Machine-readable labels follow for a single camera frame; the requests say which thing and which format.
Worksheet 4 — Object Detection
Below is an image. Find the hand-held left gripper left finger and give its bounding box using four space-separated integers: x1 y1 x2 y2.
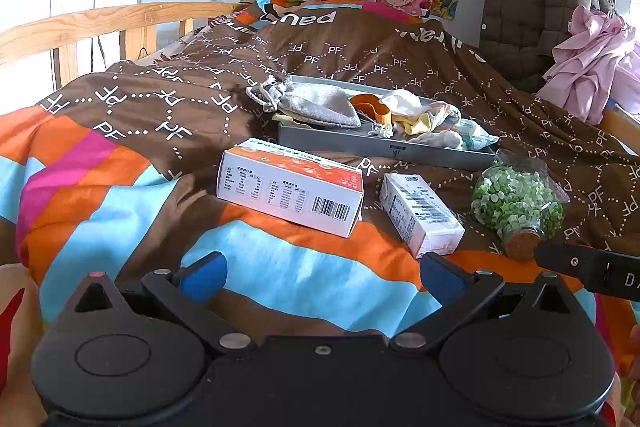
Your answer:
61 251 255 354

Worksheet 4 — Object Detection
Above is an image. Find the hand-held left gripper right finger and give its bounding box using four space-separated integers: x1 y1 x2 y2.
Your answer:
390 251 584 354

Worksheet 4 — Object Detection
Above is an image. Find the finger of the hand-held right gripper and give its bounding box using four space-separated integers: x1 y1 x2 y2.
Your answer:
533 240 609 284

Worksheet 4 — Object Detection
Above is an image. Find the white teal tissue pack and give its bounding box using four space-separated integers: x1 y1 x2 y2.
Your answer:
454 117 501 154

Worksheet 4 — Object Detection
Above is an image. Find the white striped sock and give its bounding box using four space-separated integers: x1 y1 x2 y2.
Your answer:
429 101 462 128

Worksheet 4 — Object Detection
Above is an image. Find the grey shallow box tray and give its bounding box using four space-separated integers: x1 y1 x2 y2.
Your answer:
276 74 502 172

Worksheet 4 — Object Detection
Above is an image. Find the grey drawstring pouch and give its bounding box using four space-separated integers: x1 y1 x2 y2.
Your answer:
245 74 362 129

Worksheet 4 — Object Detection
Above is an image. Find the small white carton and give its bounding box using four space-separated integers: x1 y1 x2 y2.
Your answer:
378 172 467 260

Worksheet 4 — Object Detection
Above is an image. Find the glass jar of green stars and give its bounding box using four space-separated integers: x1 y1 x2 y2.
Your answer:
468 149 572 263

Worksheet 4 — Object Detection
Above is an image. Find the orange white carton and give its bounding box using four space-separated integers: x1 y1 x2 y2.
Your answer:
216 138 364 239

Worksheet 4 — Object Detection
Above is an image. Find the cream red cloth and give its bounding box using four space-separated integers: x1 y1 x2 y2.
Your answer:
0 263 47 427

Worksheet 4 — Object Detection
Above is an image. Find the pink garment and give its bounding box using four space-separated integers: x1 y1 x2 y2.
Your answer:
536 4 640 126

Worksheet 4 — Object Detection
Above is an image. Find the brown patterned striped quilt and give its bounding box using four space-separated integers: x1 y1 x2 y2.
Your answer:
0 0 640 378

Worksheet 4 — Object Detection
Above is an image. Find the brown quilted jacket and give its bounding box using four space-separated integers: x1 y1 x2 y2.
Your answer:
479 0 617 94

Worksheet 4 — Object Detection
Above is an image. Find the short wooden bed rail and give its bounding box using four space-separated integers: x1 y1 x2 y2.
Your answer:
599 106 640 144

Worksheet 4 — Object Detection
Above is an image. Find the long wooden bed rail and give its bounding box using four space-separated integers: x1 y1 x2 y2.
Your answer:
0 1 241 88

